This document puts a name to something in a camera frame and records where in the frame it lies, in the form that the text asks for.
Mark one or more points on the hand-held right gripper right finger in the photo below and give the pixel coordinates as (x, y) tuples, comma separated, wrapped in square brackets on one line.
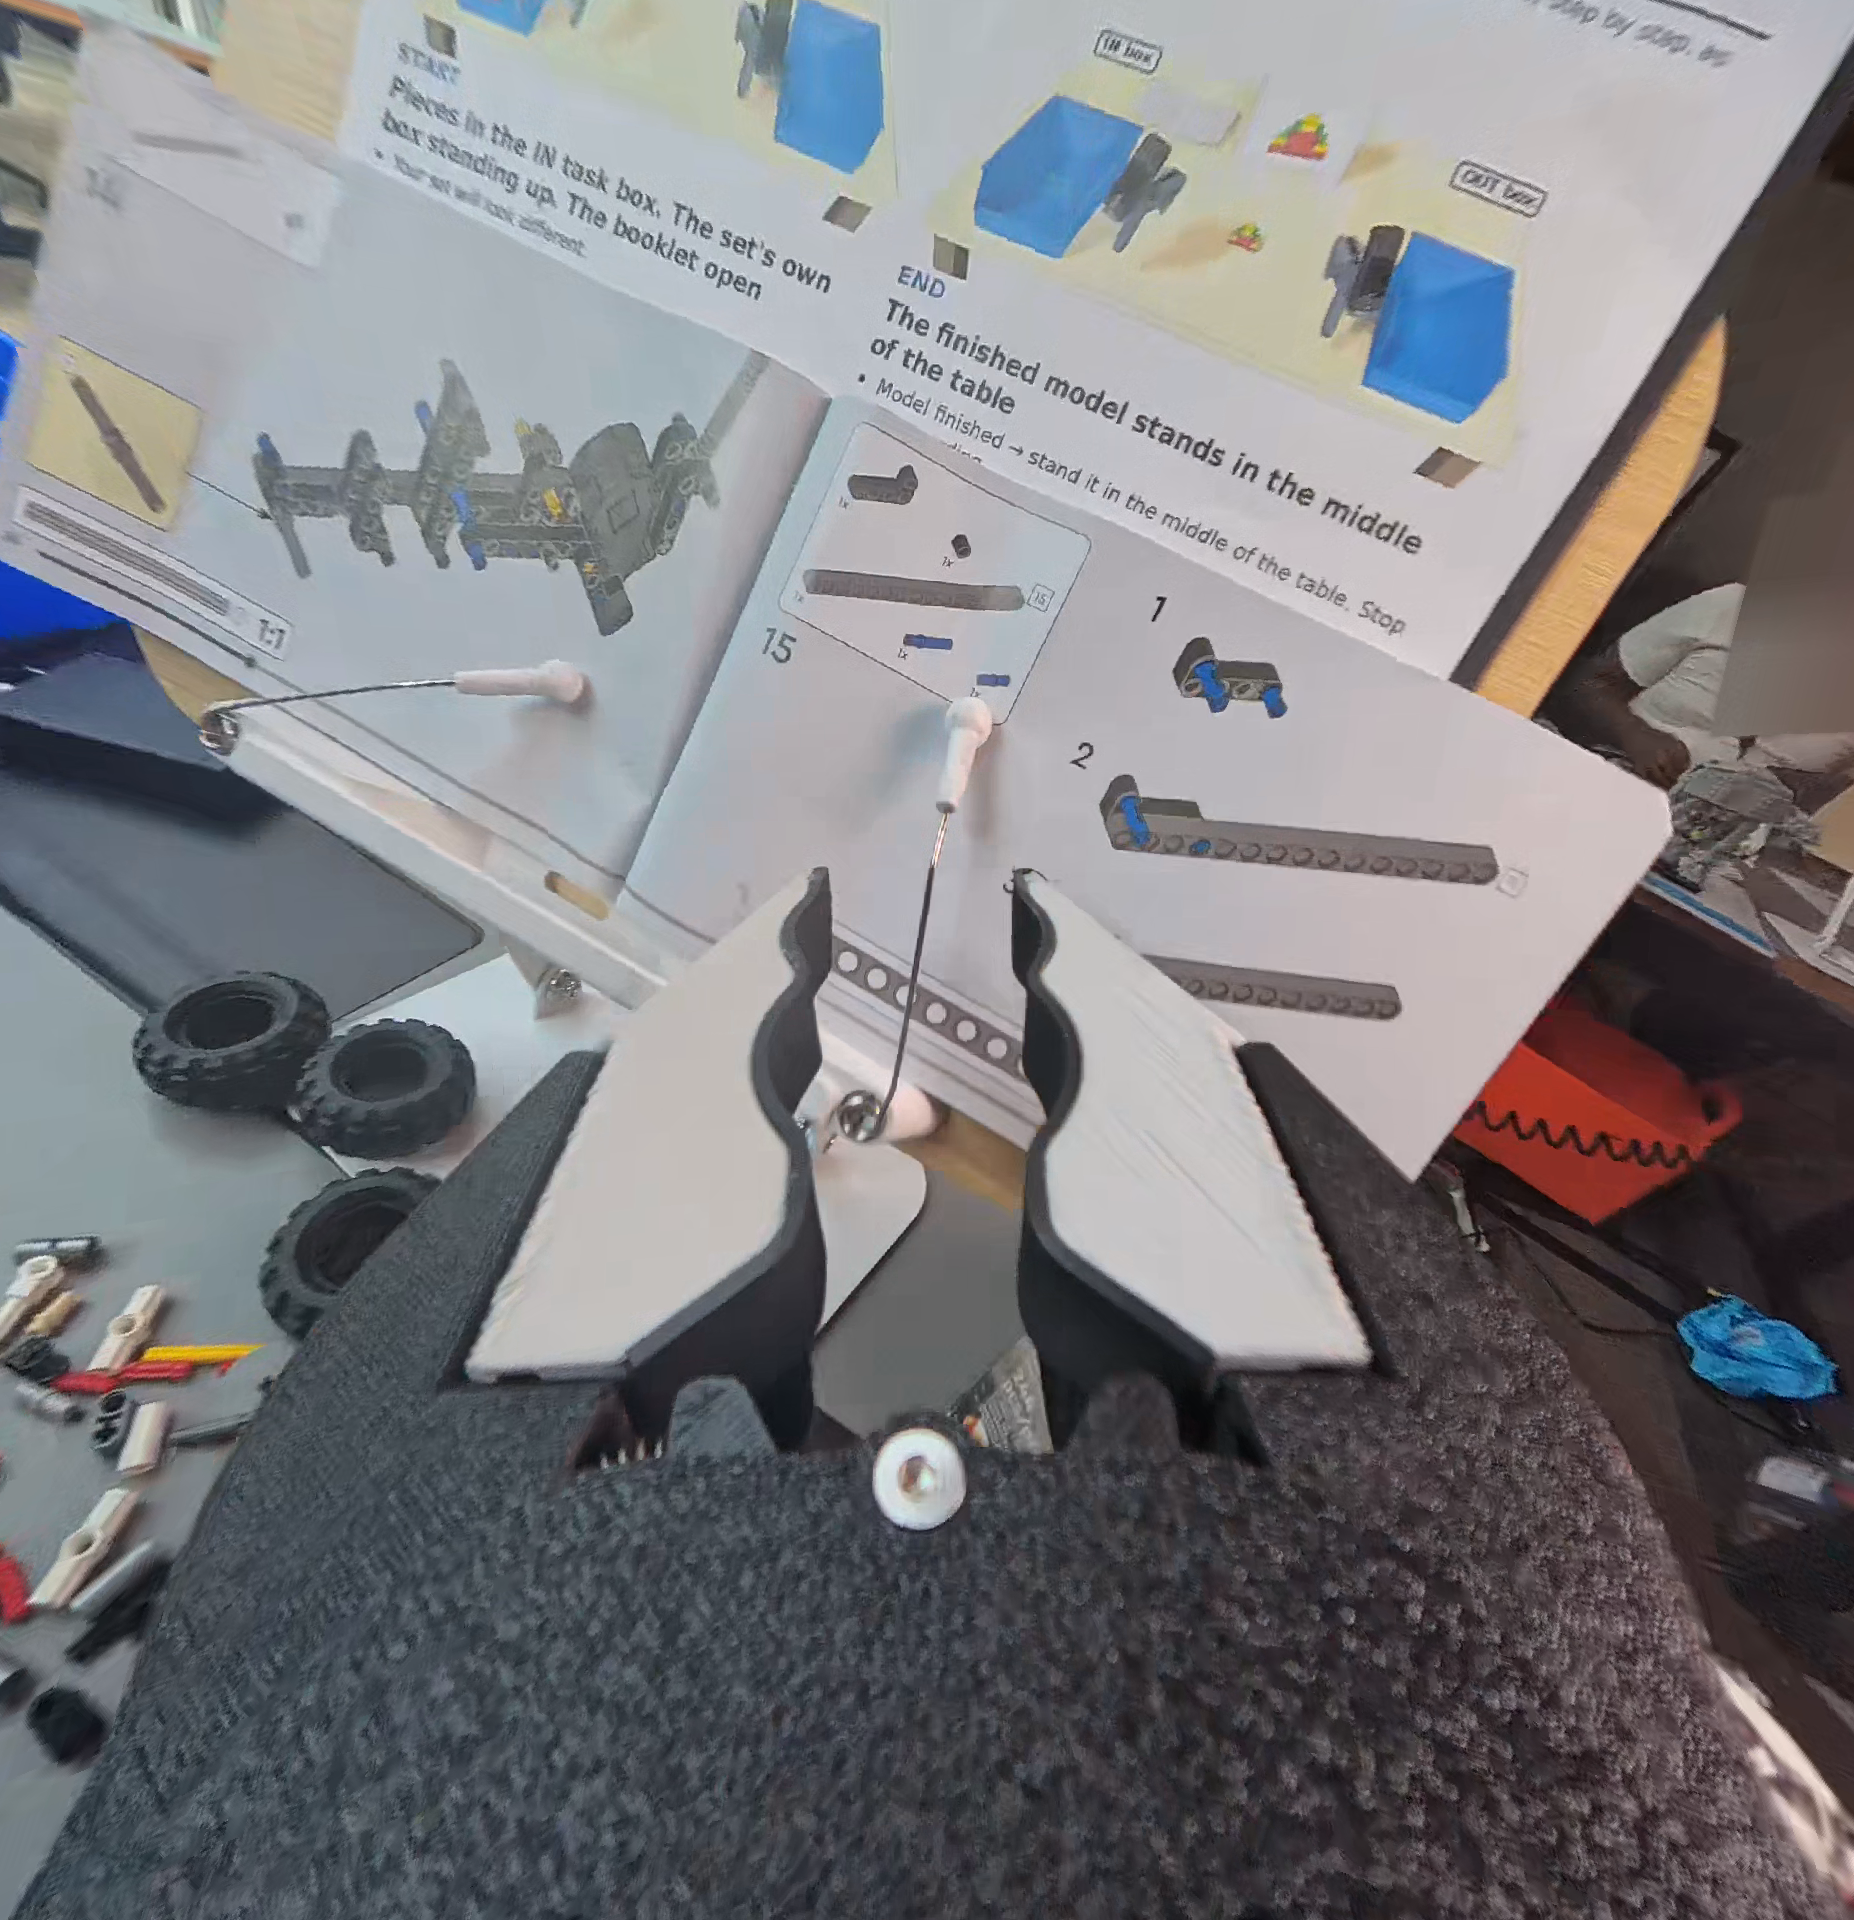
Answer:
[(1195, 1200)]

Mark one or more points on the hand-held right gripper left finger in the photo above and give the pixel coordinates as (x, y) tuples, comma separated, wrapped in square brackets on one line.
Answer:
[(625, 1200)]

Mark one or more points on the building instruction booklet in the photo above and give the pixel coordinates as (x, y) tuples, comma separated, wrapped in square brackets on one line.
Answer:
[(1318, 718)]

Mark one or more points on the grey desk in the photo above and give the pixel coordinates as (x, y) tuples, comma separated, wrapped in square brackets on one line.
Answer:
[(119, 1187)]

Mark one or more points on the black desk mat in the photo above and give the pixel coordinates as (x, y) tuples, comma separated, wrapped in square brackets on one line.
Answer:
[(196, 901)]

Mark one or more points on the printed task instruction sheet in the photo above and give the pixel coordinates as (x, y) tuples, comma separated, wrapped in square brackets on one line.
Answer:
[(1165, 379)]

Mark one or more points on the black toy tire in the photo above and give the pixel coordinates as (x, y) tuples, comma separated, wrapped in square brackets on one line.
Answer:
[(380, 1092), (320, 1256), (231, 1043)]

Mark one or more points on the orange basket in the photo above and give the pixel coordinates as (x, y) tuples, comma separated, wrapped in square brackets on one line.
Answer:
[(1588, 1106)]

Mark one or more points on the white and wooden book stand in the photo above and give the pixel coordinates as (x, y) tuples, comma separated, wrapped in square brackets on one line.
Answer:
[(414, 850)]

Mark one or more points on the pile of small building pieces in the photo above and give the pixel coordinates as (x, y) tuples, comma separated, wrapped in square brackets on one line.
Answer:
[(107, 1407)]

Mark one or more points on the blue crumpled bag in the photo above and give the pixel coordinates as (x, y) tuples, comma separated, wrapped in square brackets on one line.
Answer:
[(1761, 1351)]

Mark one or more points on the blue plastic bin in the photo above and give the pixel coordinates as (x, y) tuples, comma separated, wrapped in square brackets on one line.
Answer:
[(16, 600)]

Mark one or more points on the patterned grey clothing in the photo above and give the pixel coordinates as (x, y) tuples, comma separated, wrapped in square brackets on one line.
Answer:
[(1815, 1799)]

